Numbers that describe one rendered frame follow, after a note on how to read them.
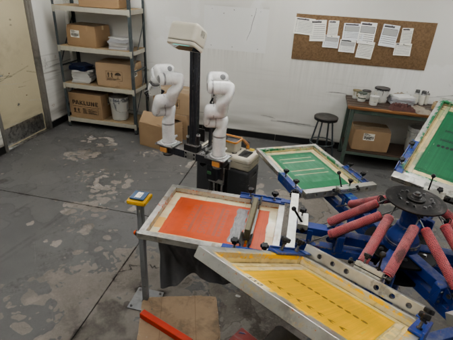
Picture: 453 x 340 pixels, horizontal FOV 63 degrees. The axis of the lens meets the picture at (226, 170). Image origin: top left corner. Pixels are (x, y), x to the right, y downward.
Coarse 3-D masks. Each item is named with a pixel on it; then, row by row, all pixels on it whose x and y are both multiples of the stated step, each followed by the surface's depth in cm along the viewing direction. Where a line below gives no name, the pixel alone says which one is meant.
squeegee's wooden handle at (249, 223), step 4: (256, 200) 229; (252, 204) 225; (256, 204) 226; (252, 208) 221; (256, 208) 227; (252, 212) 217; (252, 216) 214; (248, 220) 210; (252, 220) 211; (248, 224) 206; (252, 224) 214; (248, 228) 203; (244, 232) 203; (248, 232) 202; (244, 236) 204; (248, 236) 204; (248, 240) 205
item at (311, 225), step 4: (308, 224) 213; (312, 224) 213; (316, 224) 213; (320, 224) 214; (308, 228) 210; (312, 228) 210; (316, 228) 210; (320, 228) 210; (324, 228) 210; (296, 232) 213; (300, 232) 213; (304, 232) 212; (316, 232) 210; (320, 232) 210; (324, 232) 209; (320, 236) 211
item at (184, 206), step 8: (184, 200) 244; (192, 200) 245; (200, 200) 246; (176, 208) 235; (184, 208) 236; (232, 208) 239; (248, 208) 240; (232, 216) 231; (264, 216) 233; (256, 224) 225; (264, 224) 225
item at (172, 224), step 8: (168, 216) 227; (176, 216) 228; (184, 216) 228; (168, 224) 220; (176, 224) 220; (232, 224) 224; (160, 232) 213; (168, 232) 213; (176, 232) 213; (184, 232) 214; (192, 232) 214; (224, 232) 216; (256, 232) 218; (264, 232) 218; (208, 240) 208; (216, 240) 209; (224, 240) 209; (256, 240) 211; (264, 240) 211; (256, 248) 204
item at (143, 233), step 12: (168, 192) 246; (192, 192) 251; (204, 192) 249; (216, 192) 249; (264, 204) 243; (276, 204) 241; (156, 216) 222; (144, 228) 209; (276, 228) 216; (156, 240) 204; (168, 240) 203; (180, 240) 202; (192, 240) 202; (276, 240) 206
